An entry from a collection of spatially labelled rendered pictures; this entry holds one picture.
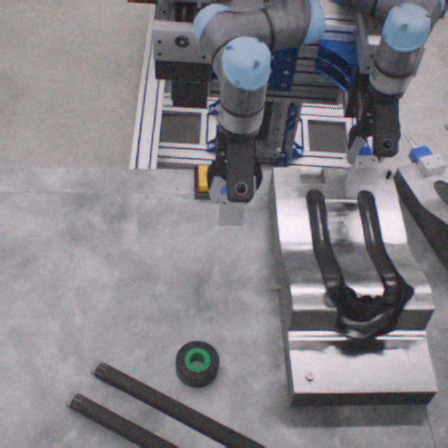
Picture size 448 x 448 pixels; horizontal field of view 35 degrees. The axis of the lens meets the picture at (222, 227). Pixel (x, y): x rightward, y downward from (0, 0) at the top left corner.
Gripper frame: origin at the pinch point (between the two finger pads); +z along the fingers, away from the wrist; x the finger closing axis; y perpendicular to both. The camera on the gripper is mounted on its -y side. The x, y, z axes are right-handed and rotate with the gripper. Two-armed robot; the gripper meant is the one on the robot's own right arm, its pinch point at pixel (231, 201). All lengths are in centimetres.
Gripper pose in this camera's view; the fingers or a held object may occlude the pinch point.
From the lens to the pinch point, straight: 136.4
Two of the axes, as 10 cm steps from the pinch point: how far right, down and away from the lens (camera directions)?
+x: -10.0, -0.1, -0.8
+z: -0.7, 5.9, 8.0
